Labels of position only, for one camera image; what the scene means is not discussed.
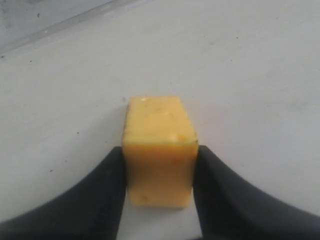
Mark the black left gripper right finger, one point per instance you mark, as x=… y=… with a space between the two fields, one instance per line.
x=231 y=208

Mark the clear drawer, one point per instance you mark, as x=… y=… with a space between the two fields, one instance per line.
x=23 y=22

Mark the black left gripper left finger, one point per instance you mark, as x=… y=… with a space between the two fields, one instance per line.
x=90 y=210

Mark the yellow cheese wedge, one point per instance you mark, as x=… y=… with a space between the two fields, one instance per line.
x=160 y=147

